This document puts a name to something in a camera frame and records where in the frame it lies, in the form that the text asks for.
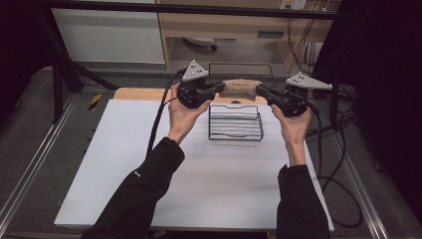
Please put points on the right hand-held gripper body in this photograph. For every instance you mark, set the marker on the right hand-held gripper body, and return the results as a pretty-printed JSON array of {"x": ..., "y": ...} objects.
[{"x": 293, "y": 103}]

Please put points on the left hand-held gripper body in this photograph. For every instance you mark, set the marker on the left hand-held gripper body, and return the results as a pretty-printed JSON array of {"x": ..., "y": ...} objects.
[{"x": 194, "y": 93}]

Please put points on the brown towel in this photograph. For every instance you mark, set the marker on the brown towel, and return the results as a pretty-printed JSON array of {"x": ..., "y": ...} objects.
[{"x": 240, "y": 88}]

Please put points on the person's right hand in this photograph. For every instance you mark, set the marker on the person's right hand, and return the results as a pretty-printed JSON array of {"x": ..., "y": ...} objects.
[{"x": 295, "y": 127}]

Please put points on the person's left hand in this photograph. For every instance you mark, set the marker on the person's left hand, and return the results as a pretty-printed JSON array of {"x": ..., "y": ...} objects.
[{"x": 182, "y": 121}]

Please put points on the office chair base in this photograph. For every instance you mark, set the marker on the office chair base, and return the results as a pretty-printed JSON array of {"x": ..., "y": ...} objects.
[{"x": 200, "y": 42}]

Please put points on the light wooden desk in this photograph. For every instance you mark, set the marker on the light wooden desk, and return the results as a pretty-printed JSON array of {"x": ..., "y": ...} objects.
[{"x": 225, "y": 28}]

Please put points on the white power outlet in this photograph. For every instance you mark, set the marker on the white power outlet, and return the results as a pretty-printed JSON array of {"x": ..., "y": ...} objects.
[{"x": 293, "y": 4}]

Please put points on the white table mat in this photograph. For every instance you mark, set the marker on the white table mat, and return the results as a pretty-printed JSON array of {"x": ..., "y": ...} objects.
[{"x": 219, "y": 186}]

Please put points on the dark curtain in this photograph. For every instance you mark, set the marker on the dark curtain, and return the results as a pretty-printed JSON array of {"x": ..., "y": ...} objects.
[
  {"x": 388, "y": 83},
  {"x": 16, "y": 49}
]

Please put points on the yellow black floor tape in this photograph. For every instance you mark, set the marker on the yellow black floor tape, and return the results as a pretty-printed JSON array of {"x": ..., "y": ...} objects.
[{"x": 95, "y": 102}]

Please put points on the white cabinet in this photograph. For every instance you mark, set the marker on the white cabinet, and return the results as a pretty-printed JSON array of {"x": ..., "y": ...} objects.
[{"x": 109, "y": 36}]

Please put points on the black metal frame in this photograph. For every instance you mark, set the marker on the black metal frame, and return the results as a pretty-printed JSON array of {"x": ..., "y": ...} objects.
[{"x": 185, "y": 9}]

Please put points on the aluminium floor rail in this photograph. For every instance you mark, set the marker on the aluminium floor rail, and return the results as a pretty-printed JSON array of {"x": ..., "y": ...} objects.
[
  {"x": 361, "y": 189},
  {"x": 36, "y": 159}
]

